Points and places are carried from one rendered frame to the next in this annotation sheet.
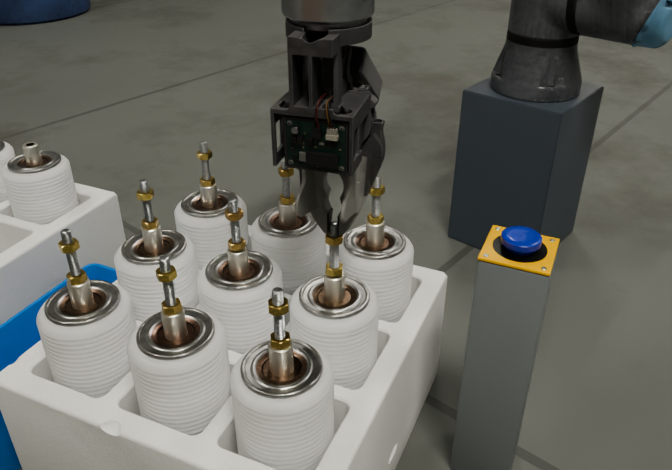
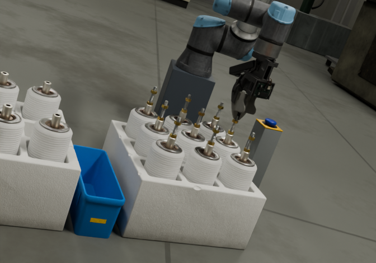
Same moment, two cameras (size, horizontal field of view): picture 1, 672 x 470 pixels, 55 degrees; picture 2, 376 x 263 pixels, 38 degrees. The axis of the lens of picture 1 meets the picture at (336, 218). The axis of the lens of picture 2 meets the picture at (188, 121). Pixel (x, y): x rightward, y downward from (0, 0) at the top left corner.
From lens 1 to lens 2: 137 cm
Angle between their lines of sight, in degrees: 48
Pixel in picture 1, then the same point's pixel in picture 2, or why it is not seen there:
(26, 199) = (49, 111)
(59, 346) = (174, 161)
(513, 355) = (266, 159)
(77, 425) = (181, 190)
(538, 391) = not seen: hidden behind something
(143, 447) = (210, 191)
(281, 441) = (249, 181)
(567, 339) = not seen: hidden behind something
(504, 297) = (268, 139)
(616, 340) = not seen: hidden behind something
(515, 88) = (195, 70)
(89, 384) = (173, 177)
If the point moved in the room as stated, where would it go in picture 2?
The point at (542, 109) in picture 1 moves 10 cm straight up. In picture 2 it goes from (207, 80) to (216, 56)
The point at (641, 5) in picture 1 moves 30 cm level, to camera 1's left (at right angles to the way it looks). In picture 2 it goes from (248, 46) to (197, 37)
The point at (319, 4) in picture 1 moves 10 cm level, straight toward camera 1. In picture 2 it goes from (275, 53) to (303, 66)
